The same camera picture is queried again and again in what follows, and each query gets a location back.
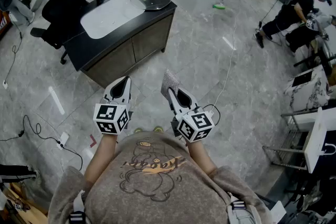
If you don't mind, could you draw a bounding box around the grey printed shirt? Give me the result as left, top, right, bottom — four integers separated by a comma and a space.
48, 131, 274, 224

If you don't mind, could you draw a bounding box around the white marble pattern cabinet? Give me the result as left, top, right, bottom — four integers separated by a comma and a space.
283, 65, 332, 112

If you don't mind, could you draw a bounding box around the black metal frame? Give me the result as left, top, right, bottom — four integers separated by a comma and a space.
293, 36, 336, 87

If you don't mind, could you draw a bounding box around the backpack strap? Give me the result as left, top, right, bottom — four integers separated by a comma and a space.
227, 193, 257, 224
68, 190, 87, 224

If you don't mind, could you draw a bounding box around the white panel stand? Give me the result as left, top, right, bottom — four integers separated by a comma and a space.
303, 106, 336, 174

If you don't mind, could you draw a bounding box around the thin black floor cable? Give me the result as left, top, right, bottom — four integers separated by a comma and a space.
2, 20, 24, 90

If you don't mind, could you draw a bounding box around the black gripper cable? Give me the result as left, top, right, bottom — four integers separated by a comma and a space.
203, 104, 221, 126

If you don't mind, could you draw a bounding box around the right backpack strap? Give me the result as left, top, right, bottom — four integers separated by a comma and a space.
227, 193, 257, 224

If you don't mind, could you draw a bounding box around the person's right forearm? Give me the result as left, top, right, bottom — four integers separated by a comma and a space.
185, 138, 218, 176

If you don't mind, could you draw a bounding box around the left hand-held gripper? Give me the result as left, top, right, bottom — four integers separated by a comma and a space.
93, 76, 133, 136

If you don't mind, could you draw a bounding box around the white floor cable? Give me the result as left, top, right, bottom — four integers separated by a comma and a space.
209, 5, 239, 116

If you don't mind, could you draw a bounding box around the white power strip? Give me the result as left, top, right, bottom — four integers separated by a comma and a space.
56, 132, 70, 150

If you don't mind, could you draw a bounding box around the person's left forearm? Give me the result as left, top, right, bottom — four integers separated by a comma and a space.
83, 133, 118, 184

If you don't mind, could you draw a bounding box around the looped black floor cable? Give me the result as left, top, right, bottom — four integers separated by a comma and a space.
0, 114, 83, 171

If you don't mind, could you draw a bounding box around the left backpack strap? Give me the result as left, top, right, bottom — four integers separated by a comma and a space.
68, 190, 87, 224

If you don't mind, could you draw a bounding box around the white sink basin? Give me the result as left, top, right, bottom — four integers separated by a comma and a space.
80, 0, 146, 39

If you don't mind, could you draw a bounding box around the wooden frame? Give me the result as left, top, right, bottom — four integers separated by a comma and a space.
0, 182, 49, 224

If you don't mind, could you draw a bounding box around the dark vanity cabinet black top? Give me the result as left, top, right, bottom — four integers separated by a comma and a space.
64, 0, 178, 89

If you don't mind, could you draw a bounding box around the metal frame rack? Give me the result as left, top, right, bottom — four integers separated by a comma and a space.
262, 109, 320, 171

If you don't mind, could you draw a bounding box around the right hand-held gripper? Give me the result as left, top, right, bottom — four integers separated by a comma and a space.
167, 88, 215, 143

